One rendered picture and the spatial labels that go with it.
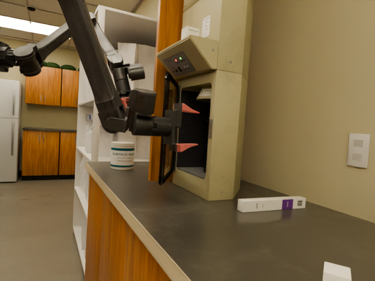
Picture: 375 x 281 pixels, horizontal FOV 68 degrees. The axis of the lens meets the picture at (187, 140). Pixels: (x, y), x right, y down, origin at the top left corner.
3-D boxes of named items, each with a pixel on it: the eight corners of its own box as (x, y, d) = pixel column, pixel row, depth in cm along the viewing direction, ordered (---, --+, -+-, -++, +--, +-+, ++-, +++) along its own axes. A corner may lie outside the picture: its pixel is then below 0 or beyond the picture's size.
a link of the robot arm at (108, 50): (86, 34, 144) (81, 13, 136) (97, 32, 146) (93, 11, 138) (114, 81, 121) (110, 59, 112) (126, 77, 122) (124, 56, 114)
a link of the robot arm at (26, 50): (78, 27, 148) (73, 8, 140) (101, 33, 145) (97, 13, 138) (18, 74, 120) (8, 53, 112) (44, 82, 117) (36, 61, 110)
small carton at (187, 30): (192, 48, 108) (192, 32, 108) (198, 44, 104) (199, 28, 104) (180, 45, 106) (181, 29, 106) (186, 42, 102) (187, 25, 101)
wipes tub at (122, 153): (130, 166, 168) (131, 141, 168) (136, 169, 157) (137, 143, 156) (107, 166, 162) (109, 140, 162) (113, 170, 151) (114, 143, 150)
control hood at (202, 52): (178, 80, 127) (179, 58, 126) (217, 69, 98) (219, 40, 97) (154, 76, 121) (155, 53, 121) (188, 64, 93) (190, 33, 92)
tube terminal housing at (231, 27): (217, 180, 140) (228, 25, 136) (261, 197, 112) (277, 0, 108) (172, 182, 129) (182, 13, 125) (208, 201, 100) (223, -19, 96)
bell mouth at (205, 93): (222, 103, 127) (224, 91, 127) (248, 102, 112) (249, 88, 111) (188, 100, 119) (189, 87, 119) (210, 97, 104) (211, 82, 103)
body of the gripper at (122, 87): (129, 101, 120) (125, 85, 120) (137, 93, 111) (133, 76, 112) (114, 103, 116) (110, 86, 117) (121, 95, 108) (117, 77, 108)
